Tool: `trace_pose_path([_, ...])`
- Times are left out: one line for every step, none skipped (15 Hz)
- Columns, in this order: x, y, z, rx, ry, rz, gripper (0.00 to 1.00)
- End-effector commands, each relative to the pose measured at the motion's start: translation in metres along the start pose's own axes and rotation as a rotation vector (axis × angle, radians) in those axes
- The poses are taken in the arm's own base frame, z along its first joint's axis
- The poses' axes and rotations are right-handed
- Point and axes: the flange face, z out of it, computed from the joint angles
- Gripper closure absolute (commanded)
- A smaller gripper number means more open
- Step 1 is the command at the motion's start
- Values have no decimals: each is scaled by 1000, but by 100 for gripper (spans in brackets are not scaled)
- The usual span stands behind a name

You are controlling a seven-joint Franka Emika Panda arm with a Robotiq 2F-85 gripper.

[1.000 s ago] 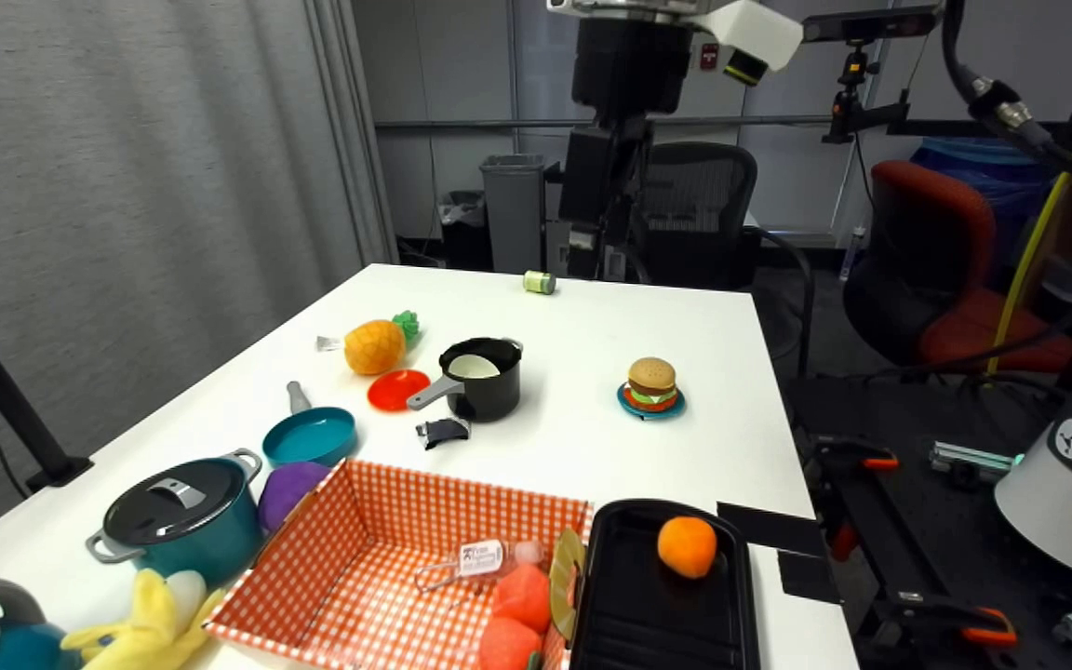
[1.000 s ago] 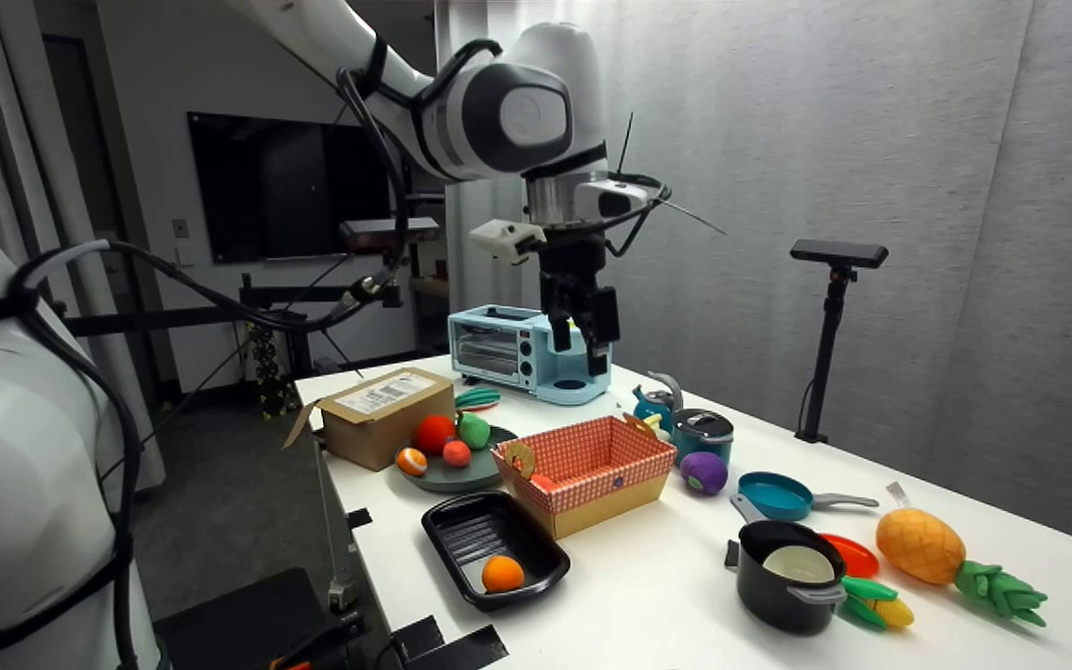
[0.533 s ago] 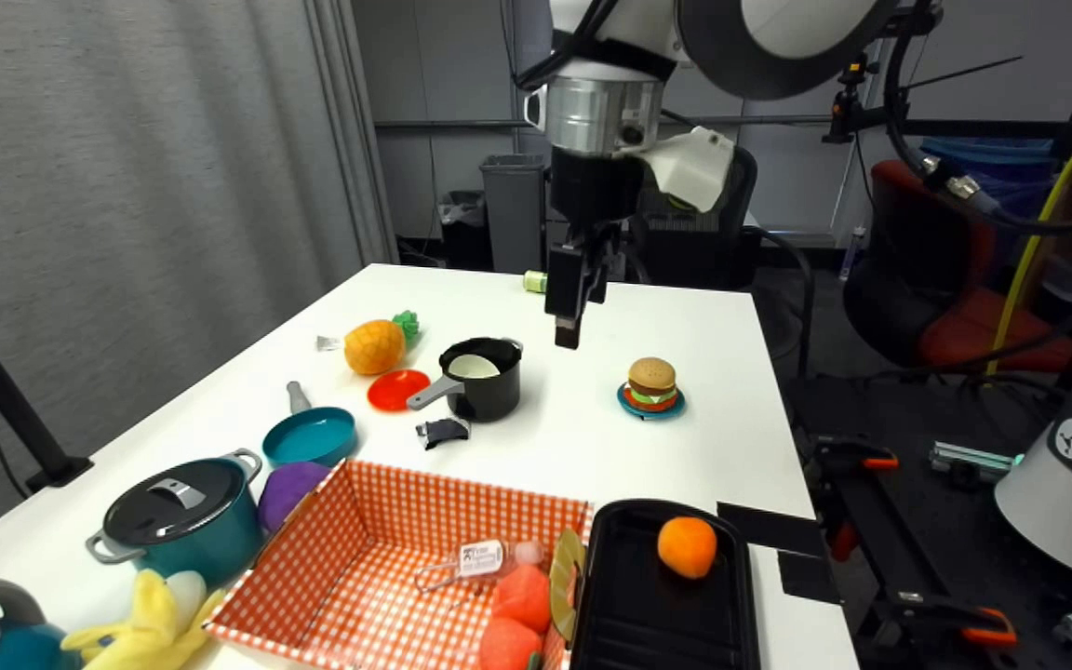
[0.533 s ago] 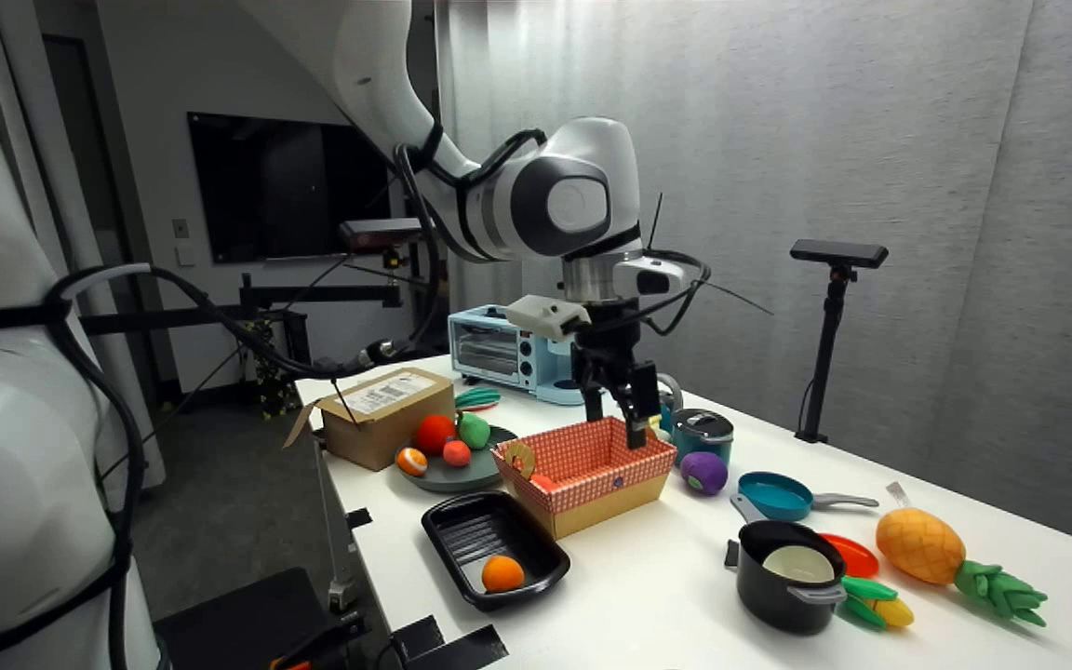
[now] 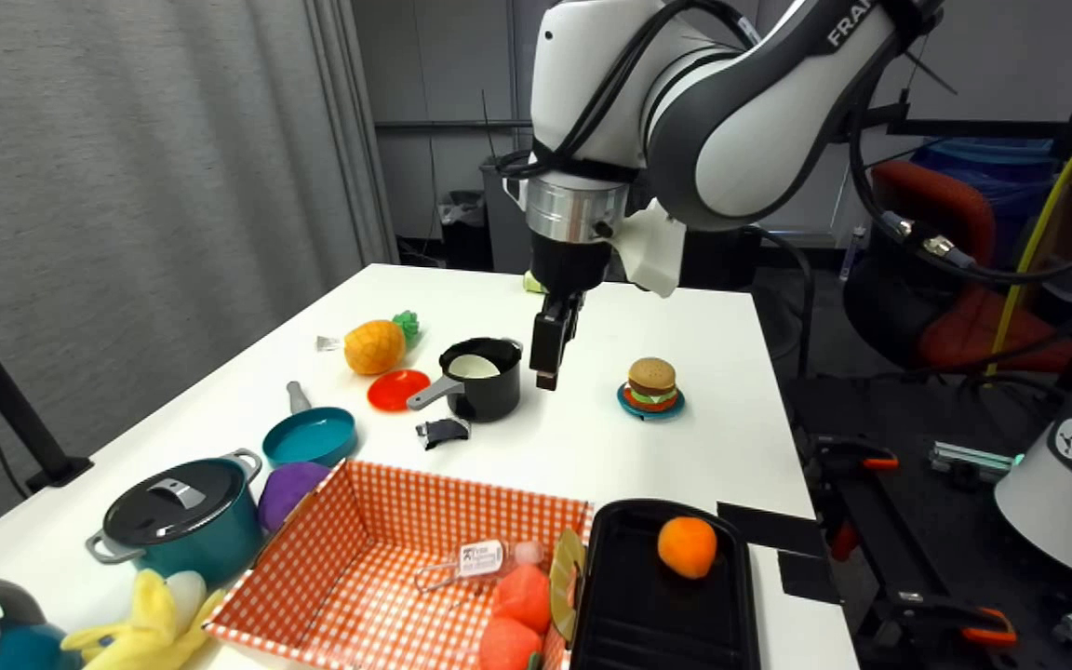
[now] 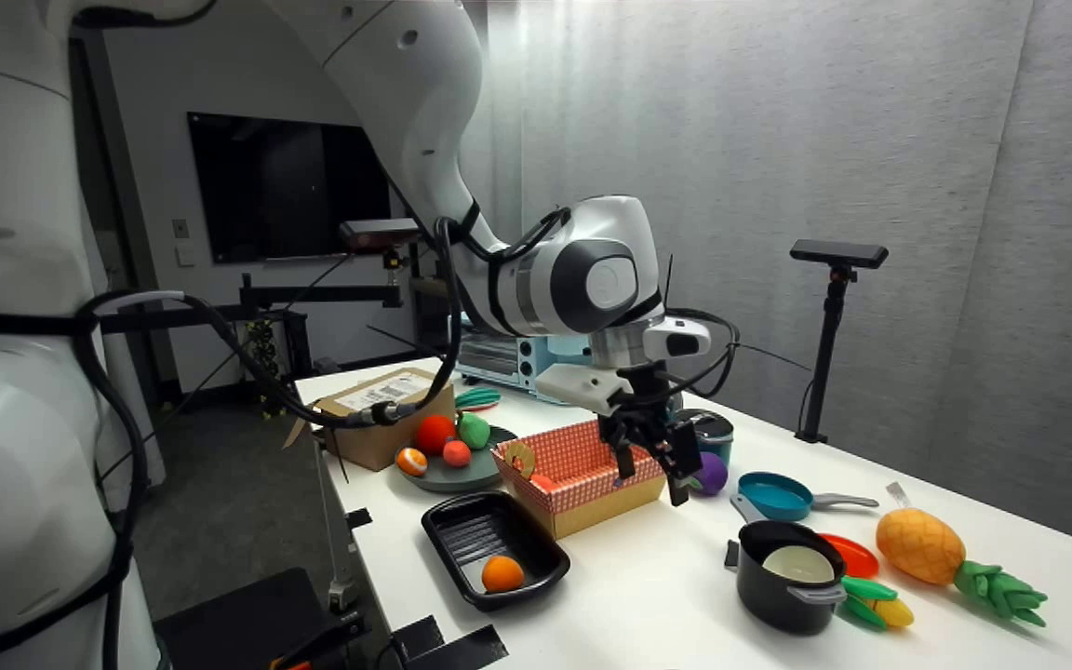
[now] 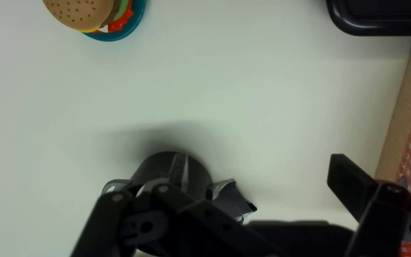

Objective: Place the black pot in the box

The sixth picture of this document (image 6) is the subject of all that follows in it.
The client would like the red toy plate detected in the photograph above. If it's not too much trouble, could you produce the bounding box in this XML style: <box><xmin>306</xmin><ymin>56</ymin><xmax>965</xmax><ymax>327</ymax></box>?
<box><xmin>819</xmin><ymin>534</ymin><xmax>883</xmax><ymax>582</ymax></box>

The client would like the orange toy fruit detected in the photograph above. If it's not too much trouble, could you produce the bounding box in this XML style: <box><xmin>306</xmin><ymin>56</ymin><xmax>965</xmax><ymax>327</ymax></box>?
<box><xmin>479</xmin><ymin>552</ymin><xmax>529</xmax><ymax>597</ymax></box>

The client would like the brown cardboard box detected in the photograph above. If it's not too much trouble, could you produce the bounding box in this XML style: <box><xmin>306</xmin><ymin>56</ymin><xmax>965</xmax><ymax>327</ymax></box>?
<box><xmin>310</xmin><ymin>364</ymin><xmax>459</xmax><ymax>473</ymax></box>

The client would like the black mounting plate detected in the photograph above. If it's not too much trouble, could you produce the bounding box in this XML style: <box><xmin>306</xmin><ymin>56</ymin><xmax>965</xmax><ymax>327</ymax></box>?
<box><xmin>392</xmin><ymin>623</ymin><xmax>515</xmax><ymax>670</ymax></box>

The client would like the orange checkered box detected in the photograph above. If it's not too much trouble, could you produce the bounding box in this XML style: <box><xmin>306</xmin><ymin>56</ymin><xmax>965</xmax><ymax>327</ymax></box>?
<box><xmin>491</xmin><ymin>418</ymin><xmax>670</xmax><ymax>541</ymax></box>

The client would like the teal green sponge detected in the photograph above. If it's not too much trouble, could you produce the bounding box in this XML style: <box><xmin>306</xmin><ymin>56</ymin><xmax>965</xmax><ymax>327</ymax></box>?
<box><xmin>454</xmin><ymin>383</ymin><xmax>506</xmax><ymax>418</ymax></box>

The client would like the toy pineapple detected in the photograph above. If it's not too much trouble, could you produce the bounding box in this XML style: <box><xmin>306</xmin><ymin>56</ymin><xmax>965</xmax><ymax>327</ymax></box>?
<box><xmin>873</xmin><ymin>505</ymin><xmax>1049</xmax><ymax>629</ymax></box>

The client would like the light blue toy oven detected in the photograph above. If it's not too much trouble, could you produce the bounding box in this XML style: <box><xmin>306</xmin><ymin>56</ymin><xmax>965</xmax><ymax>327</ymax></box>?
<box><xmin>450</xmin><ymin>327</ymin><xmax>567</xmax><ymax>391</ymax></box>

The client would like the black toy pot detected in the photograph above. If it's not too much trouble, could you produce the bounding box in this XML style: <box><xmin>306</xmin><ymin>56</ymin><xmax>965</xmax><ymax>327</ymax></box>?
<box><xmin>723</xmin><ymin>518</ymin><xmax>848</xmax><ymax>639</ymax></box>

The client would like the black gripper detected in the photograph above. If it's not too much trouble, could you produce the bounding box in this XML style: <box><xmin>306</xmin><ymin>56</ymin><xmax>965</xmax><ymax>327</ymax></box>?
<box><xmin>594</xmin><ymin>368</ymin><xmax>704</xmax><ymax>510</ymax></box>

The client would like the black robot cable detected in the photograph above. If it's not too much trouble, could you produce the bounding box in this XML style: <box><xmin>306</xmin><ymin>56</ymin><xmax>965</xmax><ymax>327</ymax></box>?
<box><xmin>67</xmin><ymin>200</ymin><xmax>577</xmax><ymax>435</ymax></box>

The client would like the teal pot with lid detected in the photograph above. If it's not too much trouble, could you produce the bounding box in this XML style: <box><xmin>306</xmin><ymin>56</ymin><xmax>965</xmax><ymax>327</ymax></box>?
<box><xmin>687</xmin><ymin>409</ymin><xmax>737</xmax><ymax>461</ymax></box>

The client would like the toy corn cob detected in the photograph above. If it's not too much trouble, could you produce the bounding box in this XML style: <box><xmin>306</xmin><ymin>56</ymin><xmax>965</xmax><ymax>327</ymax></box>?
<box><xmin>837</xmin><ymin>574</ymin><xmax>920</xmax><ymax>637</ymax></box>

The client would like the black plastic tray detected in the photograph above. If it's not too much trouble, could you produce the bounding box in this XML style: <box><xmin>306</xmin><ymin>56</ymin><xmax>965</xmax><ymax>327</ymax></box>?
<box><xmin>418</xmin><ymin>488</ymin><xmax>574</xmax><ymax>616</ymax></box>

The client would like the black wall monitor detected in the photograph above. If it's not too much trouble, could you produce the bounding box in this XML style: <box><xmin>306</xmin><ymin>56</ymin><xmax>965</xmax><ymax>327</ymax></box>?
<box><xmin>181</xmin><ymin>110</ymin><xmax>395</xmax><ymax>270</ymax></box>

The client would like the blue toy frying pan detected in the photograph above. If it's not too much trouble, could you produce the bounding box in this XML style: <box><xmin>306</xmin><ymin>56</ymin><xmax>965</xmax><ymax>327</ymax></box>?
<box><xmin>728</xmin><ymin>469</ymin><xmax>883</xmax><ymax>524</ymax></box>

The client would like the grey stereo camera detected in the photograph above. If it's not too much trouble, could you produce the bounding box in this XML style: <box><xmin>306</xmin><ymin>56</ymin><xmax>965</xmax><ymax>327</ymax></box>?
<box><xmin>338</xmin><ymin>215</ymin><xmax>423</xmax><ymax>255</ymax></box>

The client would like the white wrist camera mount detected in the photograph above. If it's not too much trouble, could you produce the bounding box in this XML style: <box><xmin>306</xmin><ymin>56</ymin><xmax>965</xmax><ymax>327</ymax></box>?
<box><xmin>533</xmin><ymin>364</ymin><xmax>632</xmax><ymax>421</ymax></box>

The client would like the red toy tomato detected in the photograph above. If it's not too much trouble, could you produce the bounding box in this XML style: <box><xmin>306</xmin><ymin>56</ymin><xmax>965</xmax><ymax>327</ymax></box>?
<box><xmin>410</xmin><ymin>412</ymin><xmax>459</xmax><ymax>458</ymax></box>

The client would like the black camera tripod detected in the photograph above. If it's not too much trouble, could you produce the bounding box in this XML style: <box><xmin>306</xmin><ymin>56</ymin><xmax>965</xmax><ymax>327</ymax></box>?
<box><xmin>789</xmin><ymin>237</ymin><xmax>892</xmax><ymax>446</ymax></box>

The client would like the peach coloured toy fruit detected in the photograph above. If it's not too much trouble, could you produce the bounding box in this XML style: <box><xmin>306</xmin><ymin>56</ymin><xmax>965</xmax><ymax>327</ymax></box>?
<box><xmin>392</xmin><ymin>442</ymin><xmax>430</xmax><ymax>483</ymax></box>

